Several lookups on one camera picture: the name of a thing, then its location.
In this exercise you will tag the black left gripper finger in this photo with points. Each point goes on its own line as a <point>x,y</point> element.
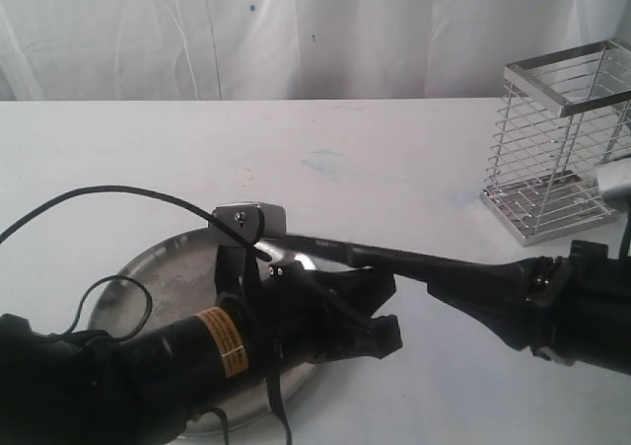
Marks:
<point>347,341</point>
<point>363,289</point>

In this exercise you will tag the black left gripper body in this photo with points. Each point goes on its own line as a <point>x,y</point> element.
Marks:
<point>271,315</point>

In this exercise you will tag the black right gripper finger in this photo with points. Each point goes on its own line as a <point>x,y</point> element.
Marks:
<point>452,273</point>
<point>501,308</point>

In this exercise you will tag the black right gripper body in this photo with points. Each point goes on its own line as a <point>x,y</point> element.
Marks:
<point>580,310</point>

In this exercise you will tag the black knife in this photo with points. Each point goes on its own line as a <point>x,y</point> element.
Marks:
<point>346,253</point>

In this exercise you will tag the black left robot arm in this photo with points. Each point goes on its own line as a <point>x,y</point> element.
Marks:
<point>89,387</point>

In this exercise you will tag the round stainless steel plate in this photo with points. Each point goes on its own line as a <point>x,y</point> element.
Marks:
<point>179,274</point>

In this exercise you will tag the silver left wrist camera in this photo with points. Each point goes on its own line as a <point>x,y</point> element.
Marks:
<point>253,220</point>

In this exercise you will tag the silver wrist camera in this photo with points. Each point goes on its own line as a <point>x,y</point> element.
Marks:
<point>613,182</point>
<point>253,220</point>

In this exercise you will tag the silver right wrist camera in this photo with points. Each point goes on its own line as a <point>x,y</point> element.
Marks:
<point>613,182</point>

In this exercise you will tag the chrome wire utensil holder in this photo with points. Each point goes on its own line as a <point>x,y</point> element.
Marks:
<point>561,115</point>

